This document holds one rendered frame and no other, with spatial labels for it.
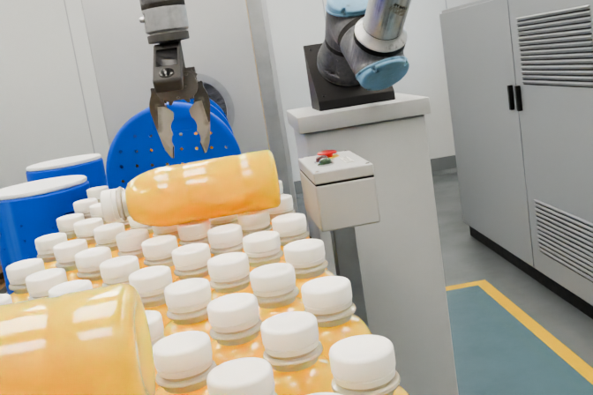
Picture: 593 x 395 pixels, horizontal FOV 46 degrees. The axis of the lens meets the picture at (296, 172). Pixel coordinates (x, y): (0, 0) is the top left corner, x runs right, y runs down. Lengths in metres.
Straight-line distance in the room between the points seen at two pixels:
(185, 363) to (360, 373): 0.12
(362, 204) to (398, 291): 0.65
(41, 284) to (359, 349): 0.40
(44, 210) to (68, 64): 4.71
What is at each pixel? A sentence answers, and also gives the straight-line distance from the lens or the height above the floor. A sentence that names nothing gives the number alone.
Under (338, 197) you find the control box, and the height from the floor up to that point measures 1.05.
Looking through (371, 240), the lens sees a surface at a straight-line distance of 1.72.
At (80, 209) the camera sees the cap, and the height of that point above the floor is 1.10.
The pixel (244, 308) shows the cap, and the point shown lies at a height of 1.11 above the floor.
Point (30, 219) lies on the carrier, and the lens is 2.04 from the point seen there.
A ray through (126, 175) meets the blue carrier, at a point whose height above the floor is 1.10.
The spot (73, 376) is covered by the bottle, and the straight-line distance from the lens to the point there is 0.36.
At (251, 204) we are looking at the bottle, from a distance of 0.83.
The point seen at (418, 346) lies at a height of 0.53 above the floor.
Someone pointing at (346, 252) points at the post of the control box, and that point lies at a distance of 1.24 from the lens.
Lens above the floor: 1.28
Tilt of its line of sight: 9 degrees down
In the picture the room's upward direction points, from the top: 9 degrees counter-clockwise
